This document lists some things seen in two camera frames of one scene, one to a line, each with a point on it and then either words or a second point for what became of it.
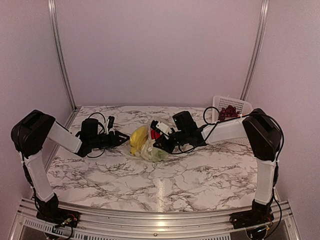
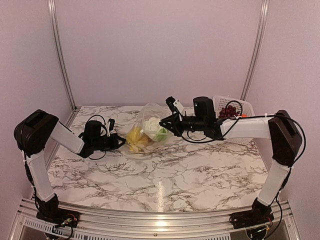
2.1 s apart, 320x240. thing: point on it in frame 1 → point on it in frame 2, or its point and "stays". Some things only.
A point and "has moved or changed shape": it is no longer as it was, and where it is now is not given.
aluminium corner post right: x=251 y=71 stays
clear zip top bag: x=141 y=145 has moved or changed shape
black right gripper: x=166 y=146 → x=175 y=126
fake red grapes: x=230 y=111 stays
